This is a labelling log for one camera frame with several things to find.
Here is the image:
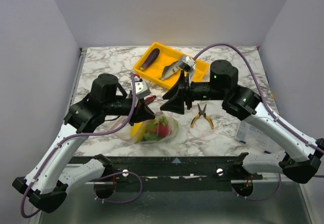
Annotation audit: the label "green cabbage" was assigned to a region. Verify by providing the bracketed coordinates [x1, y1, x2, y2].
[170, 121, 179, 134]

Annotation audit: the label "green celery stalk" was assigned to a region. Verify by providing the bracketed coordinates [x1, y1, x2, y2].
[143, 123, 162, 141]

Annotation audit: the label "clear zip top bag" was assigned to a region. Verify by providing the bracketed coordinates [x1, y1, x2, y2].
[114, 111, 180, 144]

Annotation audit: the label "red tomato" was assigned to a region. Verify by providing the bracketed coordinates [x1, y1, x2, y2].
[157, 123, 172, 138]

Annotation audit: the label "yellow squash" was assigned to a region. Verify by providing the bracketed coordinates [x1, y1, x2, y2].
[130, 122, 146, 143]

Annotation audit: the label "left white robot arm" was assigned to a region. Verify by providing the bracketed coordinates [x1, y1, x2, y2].
[12, 73, 155, 218]

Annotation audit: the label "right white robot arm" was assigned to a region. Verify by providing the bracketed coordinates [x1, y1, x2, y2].
[160, 60, 323, 183]

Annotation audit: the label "small clear plastic bag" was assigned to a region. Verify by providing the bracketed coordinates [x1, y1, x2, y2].
[234, 121, 282, 154]

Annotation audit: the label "red black utility knife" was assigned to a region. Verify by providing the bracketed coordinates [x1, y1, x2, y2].
[145, 95, 156, 105]

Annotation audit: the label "grey toy fish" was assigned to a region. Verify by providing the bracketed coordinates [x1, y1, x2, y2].
[159, 61, 180, 81]

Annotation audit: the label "yellow plastic tray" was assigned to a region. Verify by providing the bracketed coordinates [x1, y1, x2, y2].
[133, 42, 211, 90]

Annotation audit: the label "purple eggplant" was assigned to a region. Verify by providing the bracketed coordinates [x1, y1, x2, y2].
[139, 48, 160, 71]

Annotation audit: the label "yellow handled pliers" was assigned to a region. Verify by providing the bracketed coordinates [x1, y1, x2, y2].
[190, 103, 215, 130]

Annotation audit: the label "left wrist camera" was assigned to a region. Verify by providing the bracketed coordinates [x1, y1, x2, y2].
[134, 74, 150, 99]

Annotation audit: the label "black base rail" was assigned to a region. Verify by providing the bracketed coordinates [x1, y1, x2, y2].
[68, 153, 269, 193]

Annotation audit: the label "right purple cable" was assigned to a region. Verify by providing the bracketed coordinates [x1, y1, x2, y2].
[193, 43, 324, 201]

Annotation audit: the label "aluminium extrusion frame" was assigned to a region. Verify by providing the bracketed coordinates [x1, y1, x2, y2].
[27, 48, 314, 224]

